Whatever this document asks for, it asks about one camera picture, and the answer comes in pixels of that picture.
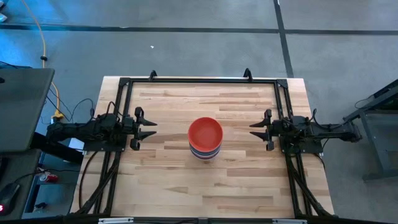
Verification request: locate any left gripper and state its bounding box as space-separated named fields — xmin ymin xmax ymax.
xmin=123 ymin=106 xmax=158 ymax=152

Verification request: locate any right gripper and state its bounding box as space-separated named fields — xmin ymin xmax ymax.
xmin=249 ymin=108 xmax=289 ymax=152

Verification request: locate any red bowl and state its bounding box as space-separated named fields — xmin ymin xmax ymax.
xmin=187 ymin=116 xmax=224 ymax=153

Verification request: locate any blue bowl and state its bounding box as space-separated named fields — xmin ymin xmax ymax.
xmin=190 ymin=145 xmax=222 ymax=157

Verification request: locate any magenta bowl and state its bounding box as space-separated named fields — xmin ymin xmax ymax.
xmin=193 ymin=151 xmax=218 ymax=161

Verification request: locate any white box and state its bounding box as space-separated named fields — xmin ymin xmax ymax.
xmin=68 ymin=138 xmax=85 ymax=154

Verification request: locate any black floor tape strip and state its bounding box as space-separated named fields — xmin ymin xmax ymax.
xmin=272 ymin=0 xmax=295 ymax=78
xmin=0 ymin=24 xmax=398 ymax=35

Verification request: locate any grey metal cart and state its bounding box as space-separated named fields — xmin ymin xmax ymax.
xmin=343 ymin=79 xmax=398 ymax=181

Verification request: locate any red can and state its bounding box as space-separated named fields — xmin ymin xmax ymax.
xmin=39 ymin=173 xmax=59 ymax=184

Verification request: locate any grey computer monitor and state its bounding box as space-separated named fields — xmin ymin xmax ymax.
xmin=0 ymin=68 xmax=55 ymax=153

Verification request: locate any dark desk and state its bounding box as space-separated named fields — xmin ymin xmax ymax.
xmin=0 ymin=149 xmax=43 ymax=220

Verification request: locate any black computer mouse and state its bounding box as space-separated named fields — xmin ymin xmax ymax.
xmin=0 ymin=182 xmax=21 ymax=215

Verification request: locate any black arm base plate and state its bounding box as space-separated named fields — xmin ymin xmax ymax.
xmin=83 ymin=136 xmax=127 ymax=152
xmin=281 ymin=136 xmax=324 ymax=155

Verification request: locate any black cable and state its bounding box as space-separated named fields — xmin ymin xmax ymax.
xmin=78 ymin=151 xmax=99 ymax=209
xmin=45 ymin=88 xmax=96 ymax=124

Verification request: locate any black aluminium table frame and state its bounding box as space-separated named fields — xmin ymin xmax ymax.
xmin=74 ymin=77 xmax=335 ymax=218

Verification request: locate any silver metal bracket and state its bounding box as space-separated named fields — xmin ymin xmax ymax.
xmin=98 ymin=217 xmax=134 ymax=224
xmin=272 ymin=218 xmax=308 ymax=224

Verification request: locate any yellow cable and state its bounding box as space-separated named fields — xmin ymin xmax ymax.
xmin=21 ymin=0 xmax=65 ymax=121

